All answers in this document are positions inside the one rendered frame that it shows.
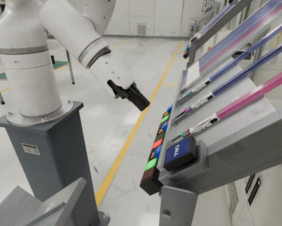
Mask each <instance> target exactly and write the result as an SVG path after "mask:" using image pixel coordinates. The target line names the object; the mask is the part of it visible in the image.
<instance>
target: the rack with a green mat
mask: <svg viewBox="0 0 282 226"><path fill-rule="evenodd" d="M1 15H2V10H1V7H0V17H1ZM66 54H67V59H68V61H55V64H53V68H54V70H56V69H59V68H61V67H64V66H66V65H69V69H70V75H71V80H72V84H75V81H74V76H73V71H72V66H71V59H70V54H69V52H68V51H67V50H66ZM0 80H3V81H8V80H7V77H6V74H5V72H4V73H1V74H0ZM0 103H1V104H5V102H4V100H3V97H2V95H1V92H0Z"/></svg>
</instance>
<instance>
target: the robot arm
mask: <svg viewBox="0 0 282 226"><path fill-rule="evenodd" d="M115 3H116V0H85V4H84V9H83V12H82V14H79V13H78V12H77V11H76V10H75V9H74V8H73V7H72V6H71V5H70V4H69V3H68V1H67V0H5V9H4V11H3V13H2V15H1V17H0V61H1V64H2V66H3V68H4V72H5V74H6V77H7V80H8V82H9V85H10V88H11V90H12V93H13V96H14V98H15V101H16V104H17V105H16V106H14V107H13V108H11V109H10V110H9V111H8V112H7V114H6V118H7V120H8V122H9V123H10V124H12V125H15V126H22V127H31V126H40V125H45V124H49V123H52V122H55V121H57V120H60V119H62V118H64V117H65V116H67V115H68V114H69V113H71V111H72V110H73V108H74V104H73V102H72V100H70V99H68V98H66V97H61V96H60V94H59V89H58V86H57V81H56V76H55V73H54V68H53V64H52V59H51V55H50V51H49V47H48V42H47V39H46V35H45V29H46V30H47V31H48V32H49V33H50V34H51V35H52V36H53V37H54V38H55V39H56V40H57V41H58V42H59V43H60V44H61V45H62V46H63V47H64V48H65V49H66V50H67V51H68V52H69V53H70V54H71V55H72V56H73V57H74V58H75V59H76V60H77V61H78V62H79V63H80V64H81V65H82V66H83V67H84V68H85V69H89V70H90V72H91V74H92V75H93V76H94V78H95V79H96V80H97V81H98V82H99V83H100V85H101V86H102V87H103V88H104V89H105V90H106V91H107V92H108V93H109V95H110V96H111V97H113V98H114V99H117V98H119V97H121V98H122V99H126V98H127V99H128V100H129V101H130V102H132V103H133V104H134V105H135V106H136V107H137V108H138V109H139V110H140V111H143V110H144V109H146V108H147V107H148V106H149V105H150V102H149V101H148V100H147V99H146V98H145V97H144V96H143V95H142V94H141V93H140V91H139V89H138V88H137V87H136V83H135V77H134V76H133V75H132V73H131V72H130V71H129V70H128V69H127V68H126V67H125V66H124V65H123V64H122V63H121V62H120V61H119V60H118V59H116V58H115V57H114V56H113V55H112V54H111V50H110V49H109V45H108V44H107V42H106V41H104V39H103V38H102V36H103V35H104V33H105V31H106V29H107V26H108V24H109V22H110V19H111V17H112V14H113V11H114V8H115Z"/></svg>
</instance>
